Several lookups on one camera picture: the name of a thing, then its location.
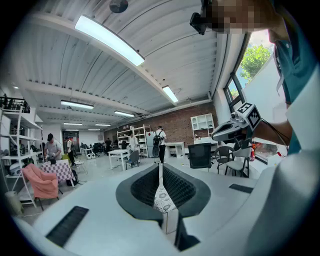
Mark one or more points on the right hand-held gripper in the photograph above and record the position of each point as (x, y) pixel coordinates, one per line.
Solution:
(250, 116)

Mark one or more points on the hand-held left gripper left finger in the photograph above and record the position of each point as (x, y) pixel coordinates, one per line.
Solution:
(100, 215)

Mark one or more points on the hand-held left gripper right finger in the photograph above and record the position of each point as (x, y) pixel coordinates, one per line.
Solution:
(220, 207)

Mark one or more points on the person's right forearm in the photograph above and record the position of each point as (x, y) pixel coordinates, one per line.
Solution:
(272, 132)

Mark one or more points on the white metal shelf rack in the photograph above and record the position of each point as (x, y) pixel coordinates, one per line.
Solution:
(27, 121)
(140, 136)

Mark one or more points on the dark chair with grey cushion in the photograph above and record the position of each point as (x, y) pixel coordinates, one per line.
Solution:
(236, 165)

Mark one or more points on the white arched cabinet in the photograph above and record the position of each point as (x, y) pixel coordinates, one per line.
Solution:
(202, 130)

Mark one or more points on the black chair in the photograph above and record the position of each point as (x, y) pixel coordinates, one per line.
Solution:
(200, 156)

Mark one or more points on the black backpack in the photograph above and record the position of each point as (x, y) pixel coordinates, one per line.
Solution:
(73, 178)

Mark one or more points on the low white cabinet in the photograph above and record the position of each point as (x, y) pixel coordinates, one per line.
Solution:
(175, 144)

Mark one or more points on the floral patterned seat cushion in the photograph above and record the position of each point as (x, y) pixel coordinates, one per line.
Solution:
(162, 197)

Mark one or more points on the white rounded appliance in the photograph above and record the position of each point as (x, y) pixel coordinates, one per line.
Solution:
(93, 155)
(88, 156)

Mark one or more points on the checkered cloth table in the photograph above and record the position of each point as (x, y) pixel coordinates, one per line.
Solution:
(58, 171)

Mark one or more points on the pink cloth covered chair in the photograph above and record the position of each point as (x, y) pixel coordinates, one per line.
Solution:
(42, 185)

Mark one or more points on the white rectangular table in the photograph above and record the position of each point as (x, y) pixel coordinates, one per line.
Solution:
(118, 152)

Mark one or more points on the grey blue chair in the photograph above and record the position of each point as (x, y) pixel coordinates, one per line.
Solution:
(133, 157)

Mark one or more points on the white office desk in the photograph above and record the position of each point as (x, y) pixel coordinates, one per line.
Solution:
(86, 149)

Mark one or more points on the yellow cloth chair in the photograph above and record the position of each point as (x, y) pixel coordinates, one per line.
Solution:
(65, 157)

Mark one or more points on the row of black office chairs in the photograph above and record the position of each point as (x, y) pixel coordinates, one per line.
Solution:
(97, 147)

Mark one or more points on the long ceiling light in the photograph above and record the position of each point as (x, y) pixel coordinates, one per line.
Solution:
(170, 93)
(110, 40)
(124, 114)
(77, 104)

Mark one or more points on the dark framed glass door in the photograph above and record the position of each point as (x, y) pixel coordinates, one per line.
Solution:
(75, 136)

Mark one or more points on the grey refrigerator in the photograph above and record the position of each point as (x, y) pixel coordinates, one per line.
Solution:
(149, 142)

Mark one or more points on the large window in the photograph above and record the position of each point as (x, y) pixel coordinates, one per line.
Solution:
(255, 60)

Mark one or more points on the person's torso in teal shirt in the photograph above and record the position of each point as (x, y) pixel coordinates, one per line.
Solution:
(297, 62)

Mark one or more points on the round ceiling fixture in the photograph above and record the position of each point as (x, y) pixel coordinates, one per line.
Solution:
(118, 5)

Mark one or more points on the black head-worn camera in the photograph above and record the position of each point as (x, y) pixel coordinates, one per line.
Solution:
(198, 22)

